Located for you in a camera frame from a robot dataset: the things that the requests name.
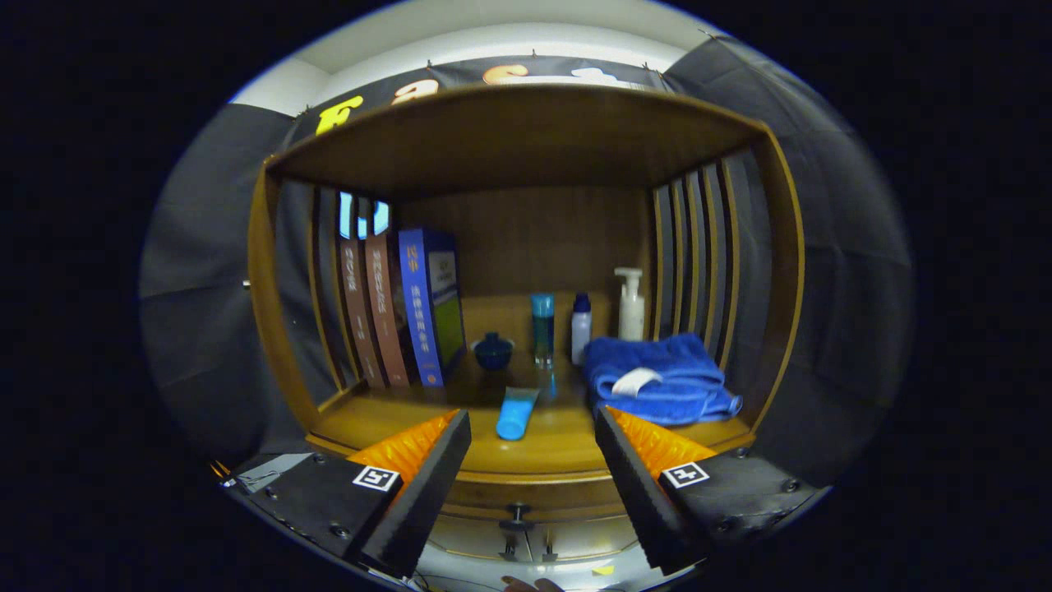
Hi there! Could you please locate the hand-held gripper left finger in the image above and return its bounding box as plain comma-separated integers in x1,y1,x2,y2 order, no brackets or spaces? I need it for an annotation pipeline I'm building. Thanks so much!
255,409,473,579

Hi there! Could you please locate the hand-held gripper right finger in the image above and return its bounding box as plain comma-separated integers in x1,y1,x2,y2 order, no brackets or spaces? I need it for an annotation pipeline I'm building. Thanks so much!
593,405,827,575

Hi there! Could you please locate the wooden drawer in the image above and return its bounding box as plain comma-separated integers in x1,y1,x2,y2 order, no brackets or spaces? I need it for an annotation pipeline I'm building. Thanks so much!
440,473,634,535

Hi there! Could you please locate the blue squeeze tube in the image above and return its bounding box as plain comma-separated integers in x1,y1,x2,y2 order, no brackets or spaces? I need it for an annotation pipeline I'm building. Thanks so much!
496,386,541,442

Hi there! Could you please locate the wooden cabinet door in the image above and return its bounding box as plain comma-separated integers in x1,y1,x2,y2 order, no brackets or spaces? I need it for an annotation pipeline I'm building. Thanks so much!
530,520,650,568
423,520,531,568

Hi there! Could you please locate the wooden countertop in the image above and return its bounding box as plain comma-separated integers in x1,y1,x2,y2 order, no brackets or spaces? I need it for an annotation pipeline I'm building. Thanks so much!
308,292,753,486

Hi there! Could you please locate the wooden cabinet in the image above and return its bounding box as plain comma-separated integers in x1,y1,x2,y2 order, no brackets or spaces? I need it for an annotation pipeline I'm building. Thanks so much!
247,82,806,568

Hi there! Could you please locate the blue towel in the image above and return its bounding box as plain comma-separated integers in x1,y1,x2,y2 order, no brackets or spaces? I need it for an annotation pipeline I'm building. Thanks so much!
582,332,744,427

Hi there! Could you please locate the blue lidded teacup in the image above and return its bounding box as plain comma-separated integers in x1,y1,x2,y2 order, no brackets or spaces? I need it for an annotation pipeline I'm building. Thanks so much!
473,331,515,371

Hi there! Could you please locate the white bottle with blue cap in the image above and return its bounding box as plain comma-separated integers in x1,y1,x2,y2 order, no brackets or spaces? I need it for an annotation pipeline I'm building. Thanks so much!
570,293,593,367

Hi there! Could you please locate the white pump bottle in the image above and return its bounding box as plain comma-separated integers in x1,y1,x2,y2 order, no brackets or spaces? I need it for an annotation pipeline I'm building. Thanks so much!
614,267,647,342

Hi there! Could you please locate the blue book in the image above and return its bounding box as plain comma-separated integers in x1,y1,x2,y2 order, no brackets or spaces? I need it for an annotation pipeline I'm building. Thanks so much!
398,228,467,388

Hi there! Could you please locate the blue clear bottle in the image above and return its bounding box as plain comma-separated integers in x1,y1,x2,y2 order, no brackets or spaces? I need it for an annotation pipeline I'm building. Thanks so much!
530,294,556,368

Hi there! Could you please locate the brown book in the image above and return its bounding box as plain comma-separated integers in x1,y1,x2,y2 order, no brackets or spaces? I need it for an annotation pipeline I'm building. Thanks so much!
364,233,412,387
337,238,387,389

